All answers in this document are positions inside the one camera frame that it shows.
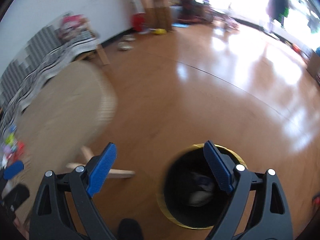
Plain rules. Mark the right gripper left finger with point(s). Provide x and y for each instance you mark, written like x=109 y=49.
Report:
x=51 y=217

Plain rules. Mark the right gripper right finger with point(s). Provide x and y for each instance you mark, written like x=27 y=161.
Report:
x=270 y=216

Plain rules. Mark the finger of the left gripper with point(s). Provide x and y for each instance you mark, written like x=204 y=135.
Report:
x=12 y=170
x=16 y=197

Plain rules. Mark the red plastic clip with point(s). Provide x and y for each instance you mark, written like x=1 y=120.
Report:
x=18 y=149

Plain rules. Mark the green popcorn snack bag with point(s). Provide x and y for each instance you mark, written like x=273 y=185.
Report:
x=10 y=139

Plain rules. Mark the black gold trash bin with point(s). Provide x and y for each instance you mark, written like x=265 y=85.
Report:
x=189 y=195

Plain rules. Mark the purple toy figure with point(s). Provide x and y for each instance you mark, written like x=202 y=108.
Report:
x=6 y=149

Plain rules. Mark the black white striped blanket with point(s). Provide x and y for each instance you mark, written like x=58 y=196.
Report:
x=45 y=55

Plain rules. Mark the pink cartoon pillow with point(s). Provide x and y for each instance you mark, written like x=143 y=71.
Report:
x=71 y=26

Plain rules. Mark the beige slippers pair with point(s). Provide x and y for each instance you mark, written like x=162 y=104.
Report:
x=125 y=43

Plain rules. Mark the red bag on floor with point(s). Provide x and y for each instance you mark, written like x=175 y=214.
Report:
x=138 y=22

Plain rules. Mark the yellow toy on floor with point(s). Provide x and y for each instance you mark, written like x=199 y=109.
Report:
x=159 y=31

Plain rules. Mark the brown striped curtain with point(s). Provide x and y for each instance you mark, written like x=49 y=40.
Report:
x=157 y=14

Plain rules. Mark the wooden table leg frame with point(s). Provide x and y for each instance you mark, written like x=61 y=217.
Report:
x=102 y=164

